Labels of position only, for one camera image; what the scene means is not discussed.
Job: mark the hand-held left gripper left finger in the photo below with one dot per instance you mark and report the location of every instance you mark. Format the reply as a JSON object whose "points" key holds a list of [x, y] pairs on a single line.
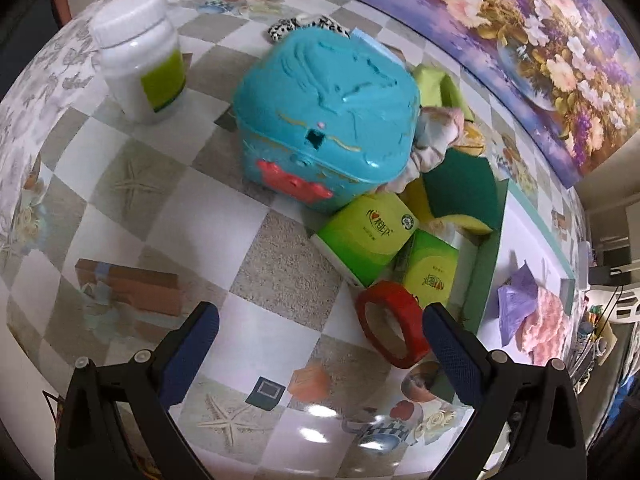
{"points": [[195, 350]]}

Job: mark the white bottle with green label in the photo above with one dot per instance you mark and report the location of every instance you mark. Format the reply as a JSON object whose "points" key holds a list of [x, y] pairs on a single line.
{"points": [[130, 60]]}

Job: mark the pink fluffy cloth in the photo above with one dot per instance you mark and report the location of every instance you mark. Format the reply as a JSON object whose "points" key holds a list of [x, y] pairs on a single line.
{"points": [[545, 320]]}

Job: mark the yellow round item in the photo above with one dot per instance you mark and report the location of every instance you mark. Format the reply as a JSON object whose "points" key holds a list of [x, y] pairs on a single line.
{"points": [[472, 140]]}

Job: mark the flower painting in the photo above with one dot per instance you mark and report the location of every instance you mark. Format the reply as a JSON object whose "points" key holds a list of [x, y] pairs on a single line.
{"points": [[500, 35]]}

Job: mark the red tape roll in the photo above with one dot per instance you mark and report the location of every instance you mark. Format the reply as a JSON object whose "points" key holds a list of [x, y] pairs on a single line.
{"points": [[400, 300]]}

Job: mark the leopard print scrunchie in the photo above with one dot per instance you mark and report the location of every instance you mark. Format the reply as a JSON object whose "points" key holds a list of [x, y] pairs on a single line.
{"points": [[280, 30]]}

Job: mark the yellow-green cloth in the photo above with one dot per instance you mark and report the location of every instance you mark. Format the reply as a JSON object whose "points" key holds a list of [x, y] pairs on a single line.
{"points": [[435, 85]]}

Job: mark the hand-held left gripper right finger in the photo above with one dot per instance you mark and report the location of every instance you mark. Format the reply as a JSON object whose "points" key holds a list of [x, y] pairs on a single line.
{"points": [[450, 350]]}

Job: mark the pale floral cloth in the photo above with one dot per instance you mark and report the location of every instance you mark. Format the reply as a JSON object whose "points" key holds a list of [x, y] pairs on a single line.
{"points": [[435, 130]]}

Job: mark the teal plastic box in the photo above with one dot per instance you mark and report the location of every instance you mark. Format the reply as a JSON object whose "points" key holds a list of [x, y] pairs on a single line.
{"points": [[325, 100]]}

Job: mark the black device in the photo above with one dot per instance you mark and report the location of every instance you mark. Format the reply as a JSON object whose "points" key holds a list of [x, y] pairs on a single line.
{"points": [[605, 275]]}

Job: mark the purple packet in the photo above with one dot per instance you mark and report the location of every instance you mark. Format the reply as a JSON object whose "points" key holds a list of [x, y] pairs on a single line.
{"points": [[517, 305]]}

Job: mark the white plastic basket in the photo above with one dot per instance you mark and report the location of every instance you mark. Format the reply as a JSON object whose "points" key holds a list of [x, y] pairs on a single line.
{"points": [[622, 310]]}

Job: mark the green and yellow sponge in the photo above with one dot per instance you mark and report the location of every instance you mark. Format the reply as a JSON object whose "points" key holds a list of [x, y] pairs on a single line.
{"points": [[460, 185]]}

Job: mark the white tray with teal rim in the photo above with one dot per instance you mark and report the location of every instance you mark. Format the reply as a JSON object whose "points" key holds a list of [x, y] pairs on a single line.
{"points": [[525, 250]]}

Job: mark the green tissue packet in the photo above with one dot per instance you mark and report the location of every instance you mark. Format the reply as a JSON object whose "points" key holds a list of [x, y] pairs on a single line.
{"points": [[365, 240], [430, 270]]}

